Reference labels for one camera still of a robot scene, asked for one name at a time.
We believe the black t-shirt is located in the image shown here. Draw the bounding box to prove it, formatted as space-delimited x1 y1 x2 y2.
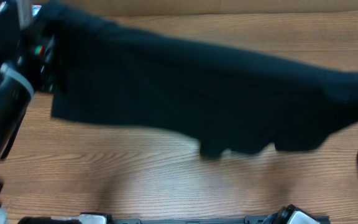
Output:
37 1 358 158

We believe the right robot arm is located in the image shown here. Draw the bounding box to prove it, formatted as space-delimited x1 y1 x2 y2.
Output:
262 204 320 224

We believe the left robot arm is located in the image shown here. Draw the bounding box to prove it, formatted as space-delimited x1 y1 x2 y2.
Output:
0 0 62 223

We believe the light blue printed t-shirt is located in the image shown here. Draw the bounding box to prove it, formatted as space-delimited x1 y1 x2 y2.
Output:
32 5 42 16

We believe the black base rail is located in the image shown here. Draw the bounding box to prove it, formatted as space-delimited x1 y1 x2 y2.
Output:
17 212 331 224

